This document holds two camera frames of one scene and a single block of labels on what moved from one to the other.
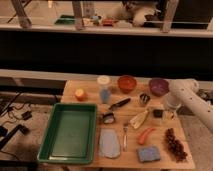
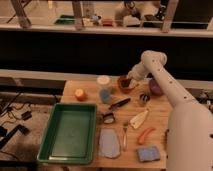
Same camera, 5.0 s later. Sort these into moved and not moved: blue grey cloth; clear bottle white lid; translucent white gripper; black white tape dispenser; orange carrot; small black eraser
Moved: small black eraser; translucent white gripper
Not moved: clear bottle white lid; black white tape dispenser; orange carrot; blue grey cloth
